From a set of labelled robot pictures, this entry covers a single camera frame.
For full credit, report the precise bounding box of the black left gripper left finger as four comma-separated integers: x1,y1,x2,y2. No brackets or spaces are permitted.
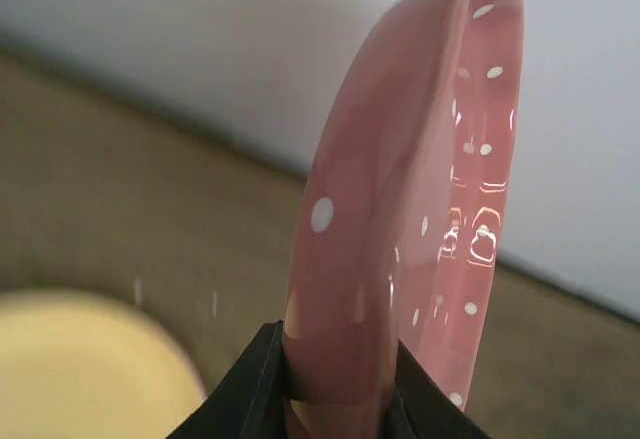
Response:
169,320,290,439

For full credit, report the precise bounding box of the pink polka dot plate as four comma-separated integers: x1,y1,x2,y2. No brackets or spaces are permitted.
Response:
283,0,524,438

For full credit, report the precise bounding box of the cream bear print plate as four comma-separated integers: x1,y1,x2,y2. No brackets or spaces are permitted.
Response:
1,289,207,438

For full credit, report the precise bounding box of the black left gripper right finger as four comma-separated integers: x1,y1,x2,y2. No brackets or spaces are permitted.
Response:
384,342,490,439

